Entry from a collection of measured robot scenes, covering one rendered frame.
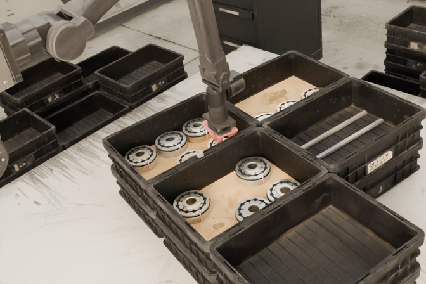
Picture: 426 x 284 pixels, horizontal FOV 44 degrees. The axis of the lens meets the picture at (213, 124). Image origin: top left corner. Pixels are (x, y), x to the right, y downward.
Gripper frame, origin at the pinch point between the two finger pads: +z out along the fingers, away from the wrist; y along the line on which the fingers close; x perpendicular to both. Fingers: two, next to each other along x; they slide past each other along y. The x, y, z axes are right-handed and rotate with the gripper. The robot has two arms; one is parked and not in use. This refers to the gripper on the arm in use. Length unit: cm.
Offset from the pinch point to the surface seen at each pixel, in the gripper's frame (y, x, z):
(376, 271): -68, 1, -6
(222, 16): 145, -83, 23
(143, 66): 140, -26, 36
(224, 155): -10.0, 4.5, -2.8
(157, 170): 5.7, 20.4, 4.9
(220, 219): -25.1, 15.6, 4.8
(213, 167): -10.3, 8.6, -0.5
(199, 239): -37.5, 27.5, -4.6
